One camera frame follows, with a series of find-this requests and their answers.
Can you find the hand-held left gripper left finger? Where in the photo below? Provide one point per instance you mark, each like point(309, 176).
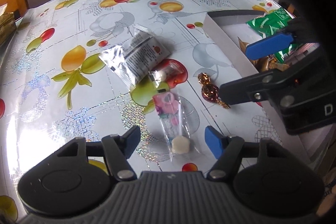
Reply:
point(132, 144)

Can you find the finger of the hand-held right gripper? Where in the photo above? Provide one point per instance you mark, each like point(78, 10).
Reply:
point(236, 91)
point(267, 47)

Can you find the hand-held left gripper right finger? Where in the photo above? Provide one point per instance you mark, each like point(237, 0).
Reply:
point(214, 141)

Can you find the green snack packet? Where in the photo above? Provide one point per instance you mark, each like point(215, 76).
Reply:
point(265, 24)

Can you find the white cardboard box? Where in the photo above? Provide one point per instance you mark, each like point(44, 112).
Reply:
point(225, 37)

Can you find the pink printed clear packet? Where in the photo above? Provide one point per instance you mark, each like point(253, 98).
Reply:
point(170, 119)

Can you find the gold foil snack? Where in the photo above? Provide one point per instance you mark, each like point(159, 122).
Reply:
point(261, 64)

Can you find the tan snack packet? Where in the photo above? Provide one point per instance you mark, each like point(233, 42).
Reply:
point(242, 44)

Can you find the gold wrapped candy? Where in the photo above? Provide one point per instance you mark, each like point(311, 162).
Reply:
point(210, 90)

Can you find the red white patterned packet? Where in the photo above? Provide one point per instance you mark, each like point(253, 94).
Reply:
point(302, 49)

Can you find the clear packet with white candy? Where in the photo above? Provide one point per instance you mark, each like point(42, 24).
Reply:
point(162, 75)

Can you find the silver snack packet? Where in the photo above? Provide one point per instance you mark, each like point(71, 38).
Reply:
point(139, 56)

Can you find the fruit print tablecloth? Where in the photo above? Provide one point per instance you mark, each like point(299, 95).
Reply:
point(78, 16)

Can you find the tan bundle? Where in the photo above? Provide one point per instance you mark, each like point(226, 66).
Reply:
point(6, 26)

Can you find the wooden chair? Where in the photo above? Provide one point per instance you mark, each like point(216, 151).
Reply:
point(13, 1)

